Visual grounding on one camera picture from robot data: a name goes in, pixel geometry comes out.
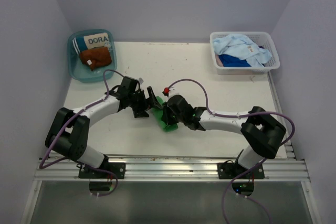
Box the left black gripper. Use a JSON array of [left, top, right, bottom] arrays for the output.
[[128, 87, 162, 118]]

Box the green microfiber towel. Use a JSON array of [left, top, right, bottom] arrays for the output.
[[152, 108, 178, 132]]

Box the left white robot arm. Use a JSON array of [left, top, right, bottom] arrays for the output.
[[39, 77, 162, 178]]

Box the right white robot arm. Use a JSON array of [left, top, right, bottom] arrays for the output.
[[162, 94, 286, 178]]

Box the brown rolled towel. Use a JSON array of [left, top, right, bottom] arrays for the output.
[[79, 47, 112, 71]]

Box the blue plastic tub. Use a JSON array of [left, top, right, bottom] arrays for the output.
[[67, 29, 117, 83]]

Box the pink towel in basket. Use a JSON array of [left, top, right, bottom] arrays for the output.
[[215, 55, 223, 67]]

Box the Dora printed rolled towel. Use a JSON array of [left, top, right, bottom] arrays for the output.
[[72, 33, 110, 54]]

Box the dark blue towel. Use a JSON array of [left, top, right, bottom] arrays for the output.
[[218, 54, 251, 68]]

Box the light blue towel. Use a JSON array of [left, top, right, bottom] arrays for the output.
[[212, 34, 272, 68]]

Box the white plastic basket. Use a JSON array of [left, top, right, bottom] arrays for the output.
[[209, 31, 280, 75]]

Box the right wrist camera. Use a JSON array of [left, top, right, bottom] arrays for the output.
[[162, 86, 180, 101]]

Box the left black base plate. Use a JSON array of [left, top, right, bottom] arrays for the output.
[[77, 162, 126, 179]]

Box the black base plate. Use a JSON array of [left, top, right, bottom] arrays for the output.
[[77, 162, 126, 179], [217, 160, 265, 179]]

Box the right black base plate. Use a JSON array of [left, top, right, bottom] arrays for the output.
[[217, 160, 265, 179]]

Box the aluminium mounting rail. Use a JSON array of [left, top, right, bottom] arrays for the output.
[[34, 155, 310, 182]]

